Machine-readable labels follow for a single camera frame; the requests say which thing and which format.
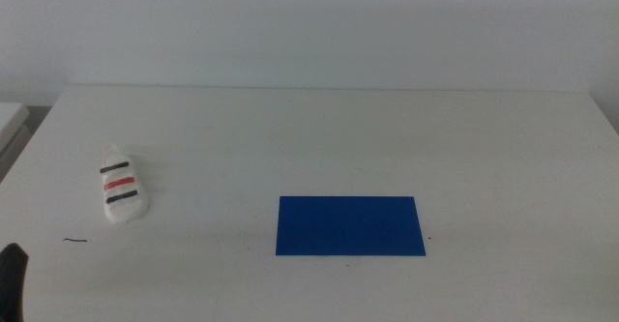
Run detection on white sandal with striped straps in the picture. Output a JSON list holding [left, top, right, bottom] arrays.
[[99, 143, 151, 225]]

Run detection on blue rectangular mat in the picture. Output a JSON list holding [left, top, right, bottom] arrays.
[[275, 195, 427, 257]]

